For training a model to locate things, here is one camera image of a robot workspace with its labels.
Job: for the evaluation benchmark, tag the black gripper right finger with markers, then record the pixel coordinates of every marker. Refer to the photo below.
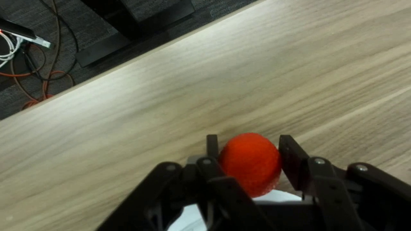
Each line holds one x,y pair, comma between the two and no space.
342,196

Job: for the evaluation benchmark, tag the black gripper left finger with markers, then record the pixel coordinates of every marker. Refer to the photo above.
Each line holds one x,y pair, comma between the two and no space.
213,200

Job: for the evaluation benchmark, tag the red plush ball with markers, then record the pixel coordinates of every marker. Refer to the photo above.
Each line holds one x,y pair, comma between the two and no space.
250,161

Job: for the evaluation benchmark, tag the white paper plate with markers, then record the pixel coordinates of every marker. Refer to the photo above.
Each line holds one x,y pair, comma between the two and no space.
274,196

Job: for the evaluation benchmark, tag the grey power strip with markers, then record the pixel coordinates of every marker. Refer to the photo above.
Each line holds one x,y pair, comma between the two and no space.
30,37

